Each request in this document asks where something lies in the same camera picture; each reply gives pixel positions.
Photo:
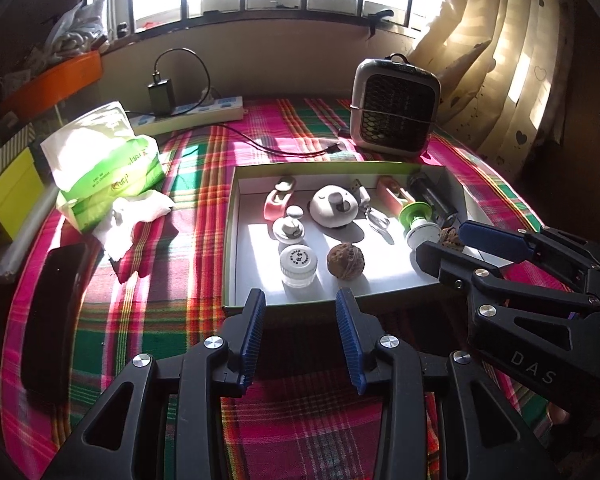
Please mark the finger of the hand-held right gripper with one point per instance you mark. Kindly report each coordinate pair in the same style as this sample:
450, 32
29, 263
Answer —
490, 240
445, 262

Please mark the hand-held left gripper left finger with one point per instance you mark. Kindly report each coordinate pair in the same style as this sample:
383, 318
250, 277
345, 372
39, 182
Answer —
247, 340

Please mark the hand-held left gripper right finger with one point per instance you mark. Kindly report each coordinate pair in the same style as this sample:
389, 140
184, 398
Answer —
350, 340

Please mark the green and white knob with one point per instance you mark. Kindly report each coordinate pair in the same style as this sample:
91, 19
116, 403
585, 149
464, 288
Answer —
420, 225

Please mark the black cylinder device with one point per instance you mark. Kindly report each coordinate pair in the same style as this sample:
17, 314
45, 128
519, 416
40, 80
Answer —
432, 197

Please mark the cardboard box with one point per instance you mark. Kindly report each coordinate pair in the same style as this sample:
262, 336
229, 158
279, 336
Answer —
380, 280

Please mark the white round jar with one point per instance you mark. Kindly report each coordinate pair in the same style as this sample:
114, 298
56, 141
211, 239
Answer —
296, 262

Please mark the white round device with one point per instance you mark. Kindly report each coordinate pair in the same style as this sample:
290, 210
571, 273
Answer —
330, 207

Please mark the person's right hand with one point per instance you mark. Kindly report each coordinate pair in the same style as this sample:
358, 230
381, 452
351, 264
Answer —
557, 415

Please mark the plaid blanket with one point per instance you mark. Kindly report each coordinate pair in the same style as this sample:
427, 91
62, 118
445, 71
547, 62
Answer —
155, 310

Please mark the small grey space heater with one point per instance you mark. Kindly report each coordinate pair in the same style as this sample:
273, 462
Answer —
395, 105

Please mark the loose white tissue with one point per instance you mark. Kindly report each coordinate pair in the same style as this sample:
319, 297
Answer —
130, 220

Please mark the cream heart-print curtain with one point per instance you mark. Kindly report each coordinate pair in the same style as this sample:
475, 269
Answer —
500, 60

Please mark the black flat case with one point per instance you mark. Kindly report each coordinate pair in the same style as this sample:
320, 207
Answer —
55, 320

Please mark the green tissue pack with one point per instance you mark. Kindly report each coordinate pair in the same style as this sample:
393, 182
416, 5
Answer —
100, 160

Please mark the white power strip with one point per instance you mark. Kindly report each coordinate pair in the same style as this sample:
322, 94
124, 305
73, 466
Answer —
205, 110

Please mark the black hook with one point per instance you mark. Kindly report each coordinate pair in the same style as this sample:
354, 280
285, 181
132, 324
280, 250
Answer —
380, 20

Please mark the black charger adapter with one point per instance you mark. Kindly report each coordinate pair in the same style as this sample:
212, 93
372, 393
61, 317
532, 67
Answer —
161, 97

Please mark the yellow-green box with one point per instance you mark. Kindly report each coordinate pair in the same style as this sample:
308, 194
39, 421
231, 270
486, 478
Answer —
10, 200

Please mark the striped box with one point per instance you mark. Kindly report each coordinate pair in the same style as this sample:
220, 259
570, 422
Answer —
7, 160

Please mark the orange tray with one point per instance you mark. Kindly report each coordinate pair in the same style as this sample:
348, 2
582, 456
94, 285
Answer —
55, 82

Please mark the pile of plastic bags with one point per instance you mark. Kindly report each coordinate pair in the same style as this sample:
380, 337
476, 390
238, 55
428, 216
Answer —
77, 30

